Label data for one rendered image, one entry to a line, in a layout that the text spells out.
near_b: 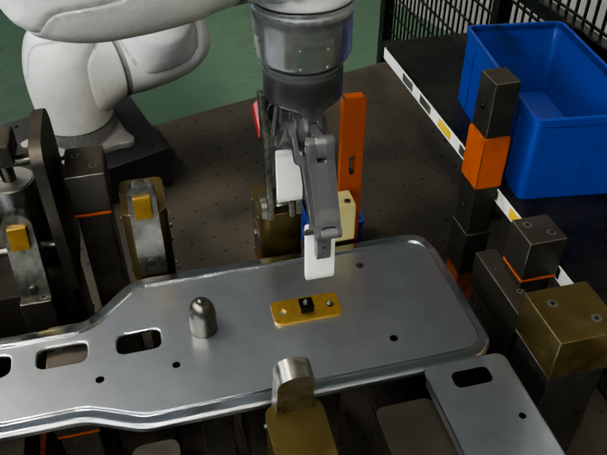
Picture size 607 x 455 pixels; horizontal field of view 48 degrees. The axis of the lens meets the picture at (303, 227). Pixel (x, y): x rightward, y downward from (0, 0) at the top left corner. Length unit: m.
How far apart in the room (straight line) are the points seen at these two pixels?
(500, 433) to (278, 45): 0.45
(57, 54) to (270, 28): 0.88
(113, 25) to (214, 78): 3.06
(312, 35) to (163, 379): 0.41
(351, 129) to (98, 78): 0.71
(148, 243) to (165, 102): 2.49
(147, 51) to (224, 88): 2.01
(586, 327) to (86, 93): 1.05
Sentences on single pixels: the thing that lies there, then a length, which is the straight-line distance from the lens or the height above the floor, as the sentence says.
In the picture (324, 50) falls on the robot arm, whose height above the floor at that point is 1.36.
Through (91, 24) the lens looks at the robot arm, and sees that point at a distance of 0.49.
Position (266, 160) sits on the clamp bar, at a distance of 0.86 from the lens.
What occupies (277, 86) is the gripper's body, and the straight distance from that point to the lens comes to 0.62.
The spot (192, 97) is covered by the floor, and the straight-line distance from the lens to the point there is 3.39.
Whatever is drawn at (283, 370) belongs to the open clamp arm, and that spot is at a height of 1.11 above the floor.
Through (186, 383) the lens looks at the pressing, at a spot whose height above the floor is 1.00.
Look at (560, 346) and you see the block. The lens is 0.78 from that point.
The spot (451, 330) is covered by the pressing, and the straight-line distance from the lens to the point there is 0.84.
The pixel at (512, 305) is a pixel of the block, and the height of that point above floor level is 1.00.
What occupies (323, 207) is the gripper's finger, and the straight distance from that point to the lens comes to 0.63.
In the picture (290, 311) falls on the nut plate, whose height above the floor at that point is 1.00.
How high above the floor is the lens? 1.61
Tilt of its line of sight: 40 degrees down
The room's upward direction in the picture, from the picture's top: straight up
